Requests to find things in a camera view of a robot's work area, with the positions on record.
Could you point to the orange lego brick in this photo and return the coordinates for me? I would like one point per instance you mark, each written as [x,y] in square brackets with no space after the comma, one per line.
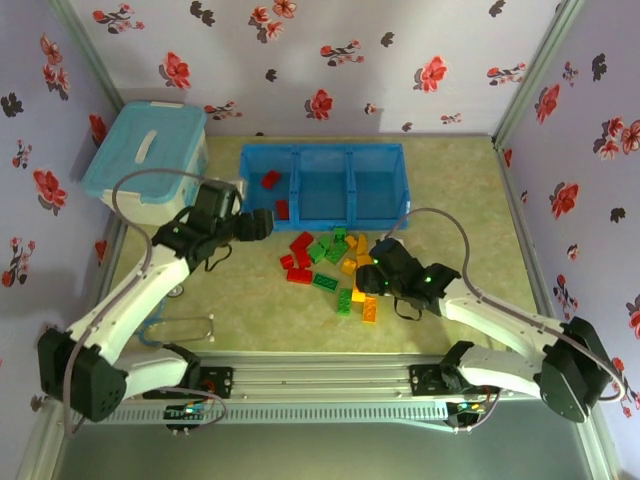
[348,266]

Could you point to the red lego brick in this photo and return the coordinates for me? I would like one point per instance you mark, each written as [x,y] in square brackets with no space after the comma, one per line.
[299,274]
[302,259]
[286,261]
[283,209]
[271,179]
[300,241]

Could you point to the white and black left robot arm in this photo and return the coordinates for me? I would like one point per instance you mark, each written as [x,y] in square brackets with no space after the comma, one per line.
[125,300]

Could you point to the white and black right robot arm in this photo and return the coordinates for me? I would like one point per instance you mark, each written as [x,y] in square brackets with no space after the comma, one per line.
[500,320]

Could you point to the blue three-compartment bin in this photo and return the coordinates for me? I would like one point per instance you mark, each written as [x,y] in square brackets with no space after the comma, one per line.
[325,185]

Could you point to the white storage box blue lid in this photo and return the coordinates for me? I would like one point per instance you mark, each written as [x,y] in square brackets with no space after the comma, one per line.
[145,145]

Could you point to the clear bag with blue tubing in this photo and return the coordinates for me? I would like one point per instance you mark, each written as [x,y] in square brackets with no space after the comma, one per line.
[144,340]

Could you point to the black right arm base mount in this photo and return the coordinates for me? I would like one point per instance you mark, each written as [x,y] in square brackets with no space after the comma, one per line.
[425,380]

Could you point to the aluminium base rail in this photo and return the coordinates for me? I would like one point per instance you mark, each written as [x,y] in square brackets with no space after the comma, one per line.
[320,377]

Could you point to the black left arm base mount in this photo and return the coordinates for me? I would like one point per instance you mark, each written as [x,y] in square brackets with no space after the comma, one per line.
[217,382]

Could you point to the aluminium corner post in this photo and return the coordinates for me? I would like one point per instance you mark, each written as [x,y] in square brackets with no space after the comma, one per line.
[540,65]

